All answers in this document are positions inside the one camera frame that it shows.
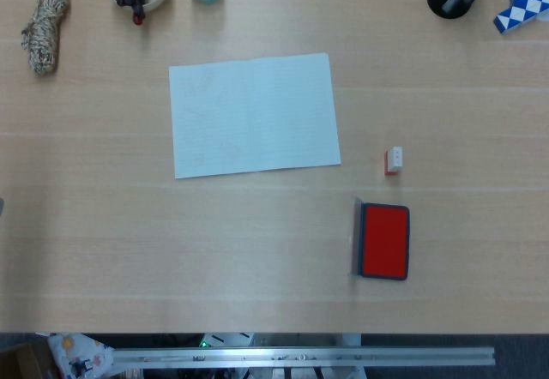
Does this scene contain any blue white snake cube toy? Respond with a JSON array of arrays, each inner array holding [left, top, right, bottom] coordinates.
[[492, 0, 549, 36]]

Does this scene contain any red ink pad blue case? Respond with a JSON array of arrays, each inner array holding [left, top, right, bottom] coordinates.
[[349, 196, 411, 282]]

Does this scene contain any white robot base green light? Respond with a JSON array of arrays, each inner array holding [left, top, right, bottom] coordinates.
[[199, 333, 255, 349]]

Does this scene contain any white printed plastic bag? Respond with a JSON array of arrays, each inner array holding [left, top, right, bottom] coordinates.
[[46, 333, 116, 379]]

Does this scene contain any coiled beige speckled rope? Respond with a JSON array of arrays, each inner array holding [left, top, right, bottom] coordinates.
[[21, 0, 71, 75]]

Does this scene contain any aluminium extrusion rail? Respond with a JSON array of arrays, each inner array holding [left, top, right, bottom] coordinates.
[[112, 346, 498, 370]]

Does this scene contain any small white red stamp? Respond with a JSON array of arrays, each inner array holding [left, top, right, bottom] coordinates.
[[383, 146, 405, 177]]

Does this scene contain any brown cardboard box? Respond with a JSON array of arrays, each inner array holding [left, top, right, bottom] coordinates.
[[0, 340, 57, 379]]

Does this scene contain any white lined paper sheet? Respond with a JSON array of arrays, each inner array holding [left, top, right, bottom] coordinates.
[[168, 52, 342, 180]]

